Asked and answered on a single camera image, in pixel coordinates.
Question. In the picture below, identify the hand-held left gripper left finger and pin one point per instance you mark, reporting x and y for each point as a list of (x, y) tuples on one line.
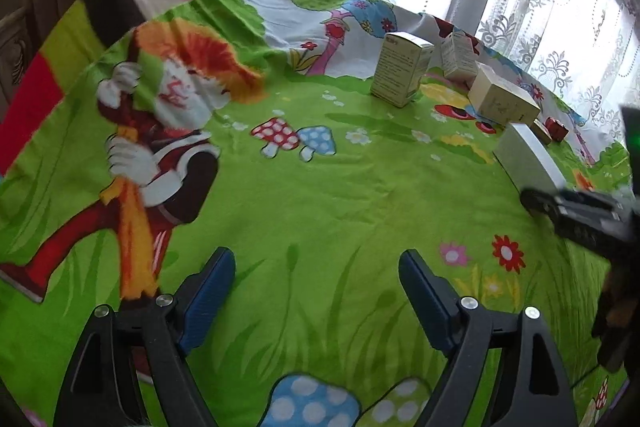
[(210, 297)]

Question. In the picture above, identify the small dark red cube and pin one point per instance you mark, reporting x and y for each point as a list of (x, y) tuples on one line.
[(557, 129)]

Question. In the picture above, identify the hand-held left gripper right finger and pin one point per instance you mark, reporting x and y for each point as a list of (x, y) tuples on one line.
[(425, 297)]

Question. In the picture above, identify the cartoon printed bedsheet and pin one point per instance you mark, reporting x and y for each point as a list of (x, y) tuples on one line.
[(325, 197)]

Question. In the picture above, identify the large white box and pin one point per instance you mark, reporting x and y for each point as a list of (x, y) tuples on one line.
[(500, 99)]

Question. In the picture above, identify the flat yellowish box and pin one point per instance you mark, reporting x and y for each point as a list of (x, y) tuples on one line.
[(542, 132)]

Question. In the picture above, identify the small pale box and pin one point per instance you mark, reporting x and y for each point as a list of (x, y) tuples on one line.
[(457, 57)]

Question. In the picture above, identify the long white box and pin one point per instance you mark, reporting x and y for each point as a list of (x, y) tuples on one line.
[(525, 157)]

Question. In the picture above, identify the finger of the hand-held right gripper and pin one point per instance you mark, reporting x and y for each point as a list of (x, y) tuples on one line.
[(545, 204)]

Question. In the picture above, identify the white box with text panel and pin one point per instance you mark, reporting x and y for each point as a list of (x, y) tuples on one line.
[(400, 69)]

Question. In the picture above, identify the cream carved panel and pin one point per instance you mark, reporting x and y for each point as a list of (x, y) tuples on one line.
[(12, 52)]

